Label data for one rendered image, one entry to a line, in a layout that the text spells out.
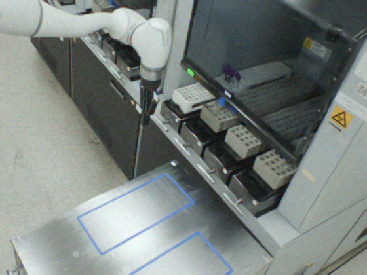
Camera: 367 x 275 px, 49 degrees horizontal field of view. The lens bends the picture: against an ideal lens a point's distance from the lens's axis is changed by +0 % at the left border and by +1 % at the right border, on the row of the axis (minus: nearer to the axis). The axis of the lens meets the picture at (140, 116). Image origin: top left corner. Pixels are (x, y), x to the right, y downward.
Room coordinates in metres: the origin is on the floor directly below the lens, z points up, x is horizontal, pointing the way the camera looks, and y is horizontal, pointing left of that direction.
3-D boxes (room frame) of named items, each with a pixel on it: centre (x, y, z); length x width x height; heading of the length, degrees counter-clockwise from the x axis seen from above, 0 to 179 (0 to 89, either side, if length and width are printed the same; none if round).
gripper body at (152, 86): (1.19, -0.02, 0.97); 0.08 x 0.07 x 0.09; 31
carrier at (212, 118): (1.20, -0.28, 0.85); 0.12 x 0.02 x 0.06; 36
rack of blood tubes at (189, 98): (1.38, -0.27, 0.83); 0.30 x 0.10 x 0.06; 125
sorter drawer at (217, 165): (1.21, -0.56, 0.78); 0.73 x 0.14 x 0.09; 125
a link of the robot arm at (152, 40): (1.21, -0.01, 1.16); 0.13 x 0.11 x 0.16; 40
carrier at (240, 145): (1.07, -0.37, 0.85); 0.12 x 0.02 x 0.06; 35
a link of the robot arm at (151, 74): (1.19, -0.02, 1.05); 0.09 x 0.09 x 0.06
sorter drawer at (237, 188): (1.08, -0.65, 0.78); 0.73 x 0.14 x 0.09; 125
